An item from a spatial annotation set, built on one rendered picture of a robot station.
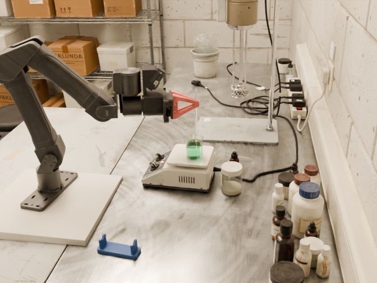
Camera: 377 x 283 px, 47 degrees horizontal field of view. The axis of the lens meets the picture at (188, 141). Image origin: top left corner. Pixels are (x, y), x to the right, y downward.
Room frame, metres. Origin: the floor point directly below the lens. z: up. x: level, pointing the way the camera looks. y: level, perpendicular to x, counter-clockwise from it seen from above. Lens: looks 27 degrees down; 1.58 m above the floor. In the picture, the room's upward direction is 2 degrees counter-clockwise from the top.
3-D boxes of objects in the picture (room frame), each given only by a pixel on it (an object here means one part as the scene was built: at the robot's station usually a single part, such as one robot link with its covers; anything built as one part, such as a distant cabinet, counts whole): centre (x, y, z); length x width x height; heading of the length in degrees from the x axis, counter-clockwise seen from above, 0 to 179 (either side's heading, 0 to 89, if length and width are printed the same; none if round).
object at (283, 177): (1.01, -0.27, 0.93); 0.05 x 0.05 x 0.06
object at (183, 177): (1.11, 0.02, 0.94); 0.22 x 0.13 x 0.08; 76
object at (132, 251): (0.80, 0.17, 0.92); 0.10 x 0.03 x 0.04; 73
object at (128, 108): (1.08, 0.15, 1.16); 0.07 x 0.06 x 0.07; 96
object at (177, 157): (1.10, -0.01, 0.98); 0.12 x 0.12 x 0.01; 76
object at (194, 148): (1.08, -0.02, 1.02); 0.06 x 0.05 x 0.08; 45
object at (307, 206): (0.85, -0.28, 0.96); 0.07 x 0.07 x 0.13
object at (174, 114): (1.10, 0.02, 1.15); 0.09 x 0.07 x 0.07; 96
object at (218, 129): (1.43, -0.18, 0.91); 0.30 x 0.20 x 0.01; 80
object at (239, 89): (1.43, -0.19, 1.17); 0.07 x 0.07 x 0.25
